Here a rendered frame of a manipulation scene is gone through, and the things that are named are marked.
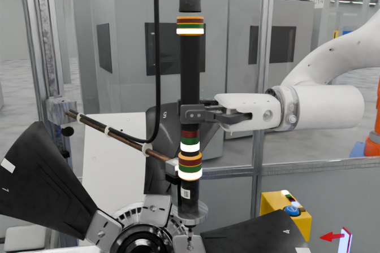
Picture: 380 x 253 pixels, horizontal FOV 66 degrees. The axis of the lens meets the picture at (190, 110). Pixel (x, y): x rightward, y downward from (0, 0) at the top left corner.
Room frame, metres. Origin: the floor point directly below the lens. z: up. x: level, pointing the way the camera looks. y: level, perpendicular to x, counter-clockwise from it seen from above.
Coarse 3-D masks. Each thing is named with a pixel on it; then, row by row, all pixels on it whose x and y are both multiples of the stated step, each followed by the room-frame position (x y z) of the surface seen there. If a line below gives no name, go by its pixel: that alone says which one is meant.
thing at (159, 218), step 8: (144, 200) 0.58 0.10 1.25; (152, 200) 0.56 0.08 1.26; (160, 200) 0.55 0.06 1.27; (168, 200) 0.53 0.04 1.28; (144, 208) 0.56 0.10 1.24; (168, 208) 0.52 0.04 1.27; (144, 216) 0.55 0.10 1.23; (152, 216) 0.53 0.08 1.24; (160, 216) 0.52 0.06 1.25; (160, 224) 0.50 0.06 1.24
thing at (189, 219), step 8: (168, 160) 0.53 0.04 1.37; (168, 168) 0.52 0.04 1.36; (176, 168) 0.51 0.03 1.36; (168, 176) 0.51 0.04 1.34; (176, 176) 0.51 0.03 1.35; (176, 184) 0.50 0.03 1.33; (176, 192) 0.50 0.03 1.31; (176, 200) 0.50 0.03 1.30; (176, 208) 0.50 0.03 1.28; (200, 208) 0.50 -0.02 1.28; (176, 216) 0.47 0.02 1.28; (184, 216) 0.47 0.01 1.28; (192, 216) 0.47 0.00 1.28; (200, 216) 0.47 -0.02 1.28; (184, 224) 0.46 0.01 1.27; (192, 224) 0.46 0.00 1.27
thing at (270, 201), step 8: (272, 192) 0.91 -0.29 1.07; (280, 192) 0.91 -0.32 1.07; (288, 192) 0.91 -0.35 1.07; (264, 200) 0.88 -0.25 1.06; (272, 200) 0.86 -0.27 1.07; (280, 200) 0.86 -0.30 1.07; (288, 200) 0.86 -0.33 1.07; (296, 200) 0.86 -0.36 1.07; (264, 208) 0.88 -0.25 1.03; (272, 208) 0.82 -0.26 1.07; (280, 208) 0.81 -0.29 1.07; (296, 216) 0.77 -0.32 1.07; (304, 216) 0.77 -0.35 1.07; (296, 224) 0.76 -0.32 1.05; (304, 224) 0.77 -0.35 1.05; (304, 232) 0.77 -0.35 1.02
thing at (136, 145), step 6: (66, 114) 0.90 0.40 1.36; (72, 114) 0.87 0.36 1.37; (84, 120) 0.81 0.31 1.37; (90, 126) 0.78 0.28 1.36; (96, 126) 0.75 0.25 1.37; (102, 132) 0.73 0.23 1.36; (108, 132) 0.71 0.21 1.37; (114, 138) 0.69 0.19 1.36; (120, 138) 0.66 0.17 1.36; (126, 138) 0.65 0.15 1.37; (126, 144) 0.64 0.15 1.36; (132, 144) 0.62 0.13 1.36; (138, 144) 0.62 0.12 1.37; (150, 150) 0.58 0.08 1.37; (156, 156) 0.56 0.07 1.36; (162, 156) 0.55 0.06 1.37
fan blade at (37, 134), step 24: (24, 144) 0.56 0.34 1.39; (48, 144) 0.55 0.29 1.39; (0, 168) 0.56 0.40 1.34; (24, 168) 0.55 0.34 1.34; (48, 168) 0.54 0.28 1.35; (0, 192) 0.55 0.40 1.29; (24, 192) 0.54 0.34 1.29; (48, 192) 0.52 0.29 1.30; (72, 192) 0.52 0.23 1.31; (24, 216) 0.54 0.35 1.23; (48, 216) 0.53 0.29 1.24; (72, 216) 0.51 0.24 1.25
